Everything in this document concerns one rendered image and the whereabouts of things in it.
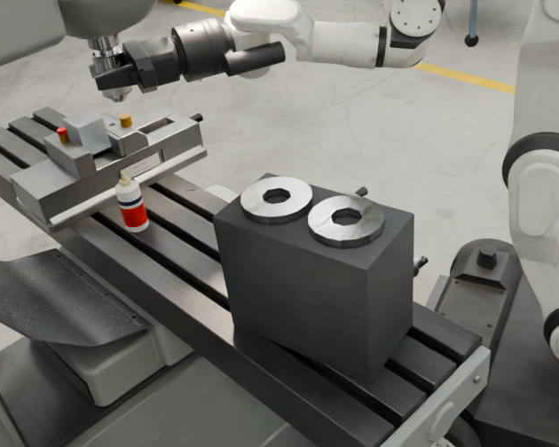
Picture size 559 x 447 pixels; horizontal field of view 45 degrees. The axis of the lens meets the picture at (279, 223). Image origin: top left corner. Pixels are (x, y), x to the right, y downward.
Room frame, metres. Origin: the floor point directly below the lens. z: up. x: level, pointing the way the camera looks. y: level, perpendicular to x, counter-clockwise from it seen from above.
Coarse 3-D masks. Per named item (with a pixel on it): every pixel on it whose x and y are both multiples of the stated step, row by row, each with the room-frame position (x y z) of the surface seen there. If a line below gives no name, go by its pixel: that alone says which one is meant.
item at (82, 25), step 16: (64, 0) 0.87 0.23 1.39; (80, 0) 0.88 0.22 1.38; (96, 0) 0.89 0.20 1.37; (112, 0) 0.91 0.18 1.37; (128, 0) 0.93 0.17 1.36; (144, 0) 0.95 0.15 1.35; (64, 16) 0.90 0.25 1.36; (80, 16) 0.90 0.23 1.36; (96, 16) 0.91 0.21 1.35; (112, 16) 0.92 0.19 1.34; (128, 16) 0.94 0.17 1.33; (144, 16) 0.97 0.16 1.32; (80, 32) 0.93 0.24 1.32; (96, 32) 0.93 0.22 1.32; (112, 32) 0.94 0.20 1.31
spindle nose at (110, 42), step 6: (108, 36) 0.97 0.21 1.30; (114, 36) 0.98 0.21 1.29; (90, 42) 0.98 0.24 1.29; (96, 42) 0.97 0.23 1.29; (102, 42) 0.97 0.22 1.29; (108, 42) 0.97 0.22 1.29; (114, 42) 0.98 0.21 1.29; (120, 42) 0.99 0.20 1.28; (90, 48) 0.98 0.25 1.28; (96, 48) 0.97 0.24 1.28; (102, 48) 0.97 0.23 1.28; (108, 48) 0.97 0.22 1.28
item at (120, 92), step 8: (96, 64) 0.98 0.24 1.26; (104, 64) 0.97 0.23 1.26; (112, 64) 0.97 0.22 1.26; (120, 64) 0.98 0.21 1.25; (96, 72) 0.99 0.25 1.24; (104, 72) 0.97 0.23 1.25; (120, 88) 0.97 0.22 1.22; (128, 88) 0.98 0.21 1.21; (104, 96) 0.98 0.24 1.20; (112, 96) 0.97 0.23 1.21; (120, 96) 0.97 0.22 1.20
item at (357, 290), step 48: (288, 192) 0.71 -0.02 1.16; (336, 192) 0.71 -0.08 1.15; (240, 240) 0.66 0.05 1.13; (288, 240) 0.62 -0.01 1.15; (336, 240) 0.59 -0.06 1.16; (384, 240) 0.60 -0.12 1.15; (240, 288) 0.67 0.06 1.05; (288, 288) 0.62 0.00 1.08; (336, 288) 0.57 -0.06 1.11; (384, 288) 0.58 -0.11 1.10; (288, 336) 0.63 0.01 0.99; (336, 336) 0.58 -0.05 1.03; (384, 336) 0.58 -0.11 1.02
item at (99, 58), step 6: (114, 48) 1.00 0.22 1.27; (120, 48) 1.00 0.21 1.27; (96, 54) 0.99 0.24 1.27; (102, 54) 0.98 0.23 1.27; (108, 54) 0.98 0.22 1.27; (114, 54) 0.98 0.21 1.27; (120, 54) 0.98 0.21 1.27; (96, 60) 0.98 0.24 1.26; (102, 60) 0.97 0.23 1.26; (108, 60) 0.97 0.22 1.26; (114, 60) 0.97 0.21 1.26
